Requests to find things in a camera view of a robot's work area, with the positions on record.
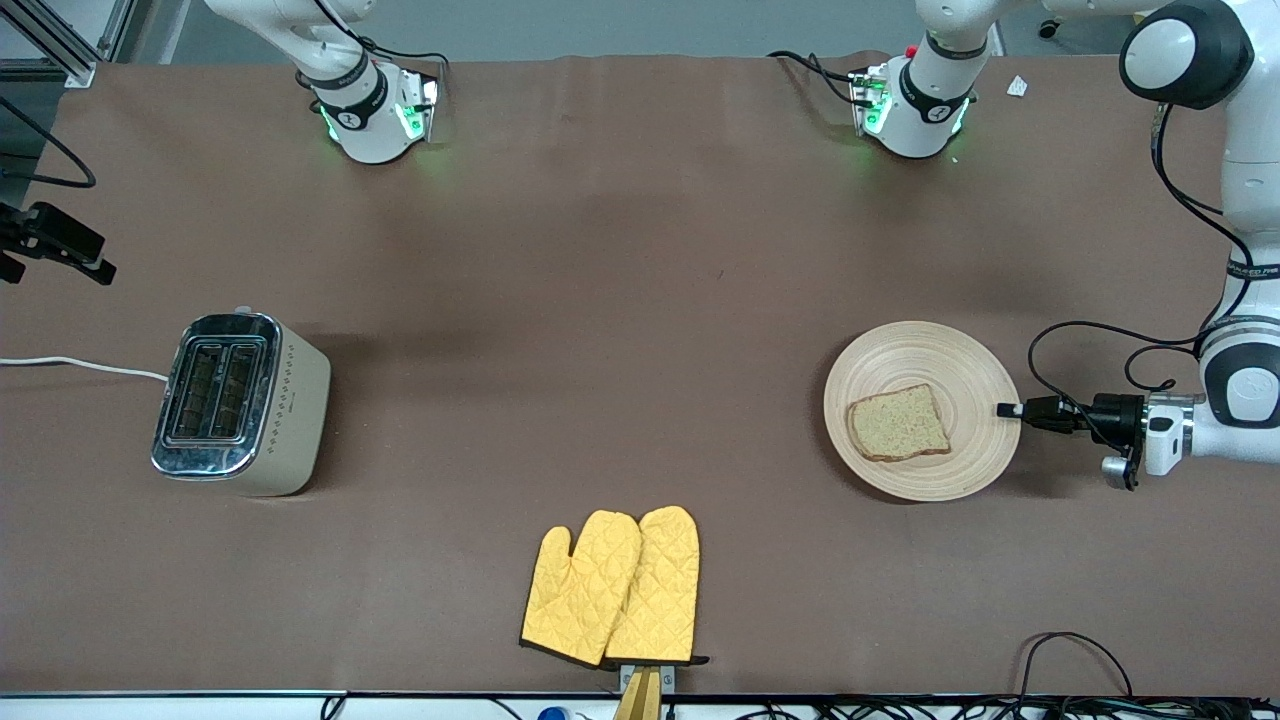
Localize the round wooden plate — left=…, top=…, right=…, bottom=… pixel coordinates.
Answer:
left=823, top=320, right=1023, bottom=503

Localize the brown bread toast slice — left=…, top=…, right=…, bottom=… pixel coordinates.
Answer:
left=846, top=383, right=953, bottom=464

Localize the beige chrome toaster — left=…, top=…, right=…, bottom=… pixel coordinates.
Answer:
left=150, top=308, right=332, bottom=498

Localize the yellow quilted oven mitt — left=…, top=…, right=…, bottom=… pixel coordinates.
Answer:
left=520, top=510, right=643, bottom=668
left=605, top=505, right=711, bottom=668

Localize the wooden stick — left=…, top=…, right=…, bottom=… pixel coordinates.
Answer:
left=612, top=668, right=663, bottom=720

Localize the white toaster power cable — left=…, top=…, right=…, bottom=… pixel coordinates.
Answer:
left=0, top=356, right=169, bottom=383

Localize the aluminium frame profile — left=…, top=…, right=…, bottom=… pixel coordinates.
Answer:
left=0, top=0, right=137, bottom=89

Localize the black cable loop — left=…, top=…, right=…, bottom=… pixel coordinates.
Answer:
left=1018, top=631, right=1134, bottom=701

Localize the black cable bundle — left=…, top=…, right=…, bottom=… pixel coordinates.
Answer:
left=735, top=696, right=1280, bottom=720

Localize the black arm base cable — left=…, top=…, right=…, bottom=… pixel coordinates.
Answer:
left=767, top=49, right=863, bottom=107
left=320, top=0, right=454, bottom=79

